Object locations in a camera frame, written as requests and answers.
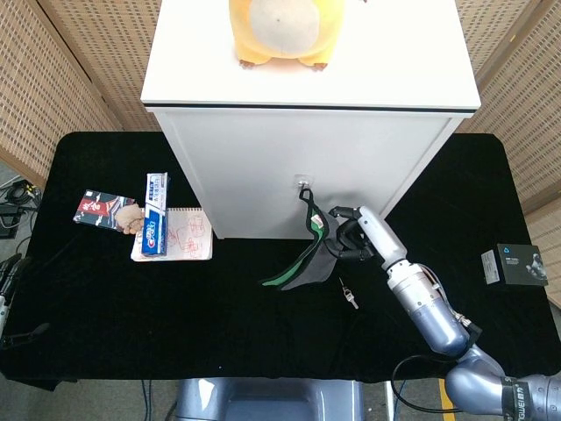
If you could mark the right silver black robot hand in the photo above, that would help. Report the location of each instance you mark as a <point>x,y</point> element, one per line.
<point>377,234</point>

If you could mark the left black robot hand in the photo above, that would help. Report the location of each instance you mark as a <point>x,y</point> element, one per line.
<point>9,274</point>

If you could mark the grey and green cloth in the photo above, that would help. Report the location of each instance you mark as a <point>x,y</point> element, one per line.
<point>315,259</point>

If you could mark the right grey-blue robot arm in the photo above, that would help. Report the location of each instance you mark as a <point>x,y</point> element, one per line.
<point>431,313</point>

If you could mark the black tablecloth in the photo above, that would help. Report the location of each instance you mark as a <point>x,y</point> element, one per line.
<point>109,316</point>

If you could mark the red black printed card box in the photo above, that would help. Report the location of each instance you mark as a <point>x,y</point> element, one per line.
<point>98,208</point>

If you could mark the white cabinet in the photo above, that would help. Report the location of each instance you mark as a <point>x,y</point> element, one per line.
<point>307,131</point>

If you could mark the small beige plush figure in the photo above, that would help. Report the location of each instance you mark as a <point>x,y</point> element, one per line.
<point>130,218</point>

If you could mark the black tracker product box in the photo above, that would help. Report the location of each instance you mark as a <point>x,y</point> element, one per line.
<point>519,265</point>

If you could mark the blue white toothpaste box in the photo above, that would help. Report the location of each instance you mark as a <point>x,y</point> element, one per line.
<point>153,219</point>

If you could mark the spiral notepad with red drawings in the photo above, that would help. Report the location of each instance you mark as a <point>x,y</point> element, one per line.
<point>190,237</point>

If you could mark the wicker folding screen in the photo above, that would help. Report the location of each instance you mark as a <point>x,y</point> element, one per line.
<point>52,79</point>
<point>517,87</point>

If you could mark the grey-blue robot torso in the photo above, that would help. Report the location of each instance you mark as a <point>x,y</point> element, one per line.
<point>263,401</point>

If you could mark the yellow plush toy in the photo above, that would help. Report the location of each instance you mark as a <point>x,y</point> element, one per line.
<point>280,30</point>

